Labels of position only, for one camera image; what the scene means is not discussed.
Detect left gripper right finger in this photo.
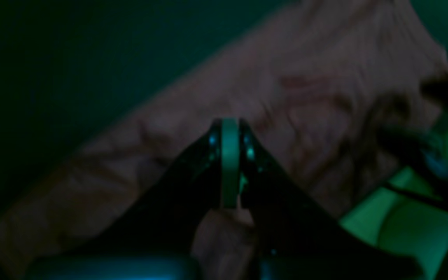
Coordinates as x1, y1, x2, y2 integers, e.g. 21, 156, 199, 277
239, 119, 423, 280

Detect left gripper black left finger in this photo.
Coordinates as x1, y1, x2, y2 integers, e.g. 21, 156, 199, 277
24, 119, 229, 280

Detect red long-sleeve T-shirt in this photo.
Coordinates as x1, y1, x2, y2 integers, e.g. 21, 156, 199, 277
0, 0, 448, 279

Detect black table cloth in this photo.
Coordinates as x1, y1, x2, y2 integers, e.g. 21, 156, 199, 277
0, 0, 315, 215

